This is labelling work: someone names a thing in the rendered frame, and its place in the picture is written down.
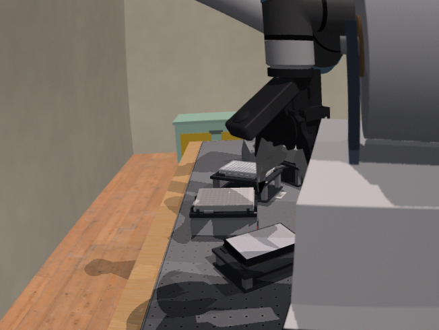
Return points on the grey button panel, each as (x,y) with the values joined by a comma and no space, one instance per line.
(248,151)

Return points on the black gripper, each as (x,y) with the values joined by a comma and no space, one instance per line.
(288,127)

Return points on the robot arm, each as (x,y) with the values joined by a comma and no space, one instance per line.
(299,34)

